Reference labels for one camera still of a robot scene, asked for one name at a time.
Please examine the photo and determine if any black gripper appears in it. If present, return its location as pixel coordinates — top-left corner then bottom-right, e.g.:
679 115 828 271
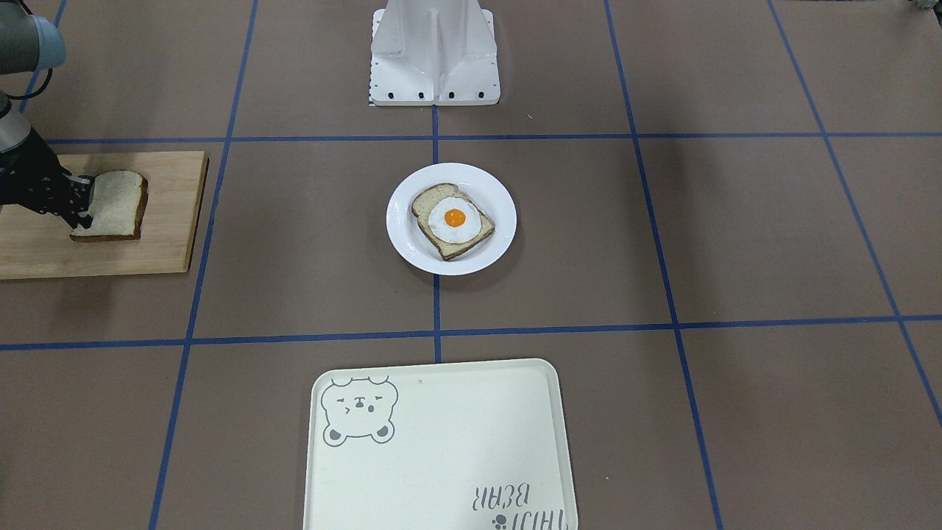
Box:
1 140 94 229

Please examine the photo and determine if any bread slice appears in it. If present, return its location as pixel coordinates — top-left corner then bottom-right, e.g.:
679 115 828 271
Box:
68 170 148 244
411 183 495 261

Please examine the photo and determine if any white round plate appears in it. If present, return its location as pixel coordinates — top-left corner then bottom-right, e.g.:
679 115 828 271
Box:
386 163 517 276

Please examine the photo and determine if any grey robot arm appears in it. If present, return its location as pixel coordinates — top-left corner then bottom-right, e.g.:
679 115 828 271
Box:
1 1 94 228

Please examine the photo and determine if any bread slice under egg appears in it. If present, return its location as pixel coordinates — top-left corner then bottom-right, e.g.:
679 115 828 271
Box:
411 183 495 261

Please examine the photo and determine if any wooden cutting board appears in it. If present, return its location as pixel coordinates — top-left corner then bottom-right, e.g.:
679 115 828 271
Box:
1 151 208 280

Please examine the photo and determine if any fried egg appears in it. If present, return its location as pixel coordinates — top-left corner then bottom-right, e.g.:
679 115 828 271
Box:
427 196 484 244

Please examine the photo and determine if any cream bear serving tray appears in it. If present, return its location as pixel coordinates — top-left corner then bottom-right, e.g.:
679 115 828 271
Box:
302 358 579 529

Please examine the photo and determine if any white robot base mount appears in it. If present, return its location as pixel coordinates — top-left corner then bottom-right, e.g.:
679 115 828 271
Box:
368 1 501 107

